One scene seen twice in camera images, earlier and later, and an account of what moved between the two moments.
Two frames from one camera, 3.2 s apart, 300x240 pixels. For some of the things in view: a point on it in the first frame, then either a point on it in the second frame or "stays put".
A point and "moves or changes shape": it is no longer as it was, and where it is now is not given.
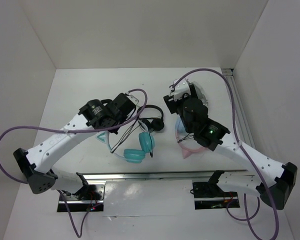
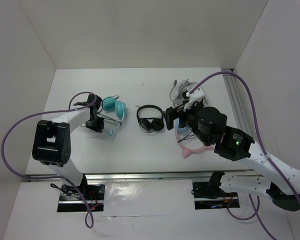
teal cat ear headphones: (147, 144) moves or changes shape
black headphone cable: (134, 128) moves or changes shape
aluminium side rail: (242, 124) stays put
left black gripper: (123, 118) -> (99, 127)
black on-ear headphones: (154, 123) stays put
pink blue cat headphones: (180, 129) stays put
